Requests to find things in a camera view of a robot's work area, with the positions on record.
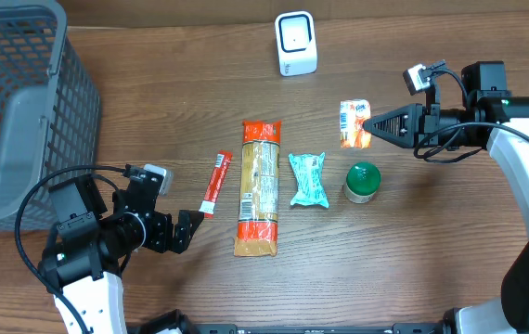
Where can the teal tissue packet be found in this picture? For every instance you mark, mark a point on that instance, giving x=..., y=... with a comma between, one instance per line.
x=307, y=169

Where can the white barcode scanner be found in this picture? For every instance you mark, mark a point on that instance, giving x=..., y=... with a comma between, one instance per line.
x=296, y=43

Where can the grey plastic mesh basket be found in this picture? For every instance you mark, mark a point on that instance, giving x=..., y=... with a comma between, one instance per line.
x=50, y=108

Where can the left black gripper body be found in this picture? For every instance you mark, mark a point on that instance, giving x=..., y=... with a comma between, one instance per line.
x=161, y=231

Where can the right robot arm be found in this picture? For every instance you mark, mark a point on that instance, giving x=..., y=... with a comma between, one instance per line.
x=491, y=119

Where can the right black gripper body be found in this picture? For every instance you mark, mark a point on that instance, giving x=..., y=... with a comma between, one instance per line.
x=434, y=117

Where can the green lid jar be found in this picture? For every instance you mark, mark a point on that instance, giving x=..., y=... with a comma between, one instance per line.
x=362, y=182

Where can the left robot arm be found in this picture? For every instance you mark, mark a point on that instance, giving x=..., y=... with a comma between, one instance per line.
x=88, y=249

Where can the red snack package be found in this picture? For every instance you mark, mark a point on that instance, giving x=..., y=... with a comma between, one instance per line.
x=258, y=191

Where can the red stick sachet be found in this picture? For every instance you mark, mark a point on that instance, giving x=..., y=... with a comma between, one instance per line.
x=223, y=160

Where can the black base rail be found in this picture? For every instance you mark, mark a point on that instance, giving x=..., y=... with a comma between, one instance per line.
x=397, y=328

